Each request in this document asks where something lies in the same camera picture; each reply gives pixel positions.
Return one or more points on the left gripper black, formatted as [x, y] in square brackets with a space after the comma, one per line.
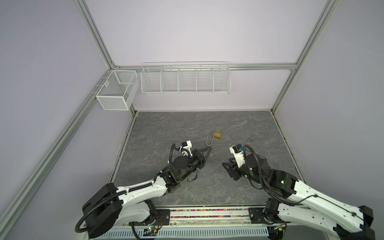
[200, 157]

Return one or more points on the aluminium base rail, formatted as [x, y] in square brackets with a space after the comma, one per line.
[240, 215]

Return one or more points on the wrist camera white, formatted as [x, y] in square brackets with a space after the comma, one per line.
[185, 148]
[238, 152]

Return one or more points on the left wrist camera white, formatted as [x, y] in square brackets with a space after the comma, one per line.
[185, 148]

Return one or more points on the white mesh box basket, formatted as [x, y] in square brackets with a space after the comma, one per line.
[118, 90]

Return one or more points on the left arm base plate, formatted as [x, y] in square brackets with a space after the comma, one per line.
[161, 218]

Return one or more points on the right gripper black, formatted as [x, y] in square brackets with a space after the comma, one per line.
[234, 171]

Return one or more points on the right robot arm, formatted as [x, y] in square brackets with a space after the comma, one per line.
[293, 201]

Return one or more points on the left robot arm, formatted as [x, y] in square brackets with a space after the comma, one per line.
[112, 205]

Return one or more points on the white wire shelf basket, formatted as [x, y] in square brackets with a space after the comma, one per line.
[186, 78]

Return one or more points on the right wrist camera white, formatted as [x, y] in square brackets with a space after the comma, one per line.
[238, 152]

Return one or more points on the brass padlock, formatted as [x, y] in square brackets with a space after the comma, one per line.
[210, 140]

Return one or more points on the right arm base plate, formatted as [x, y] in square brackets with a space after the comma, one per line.
[258, 216]

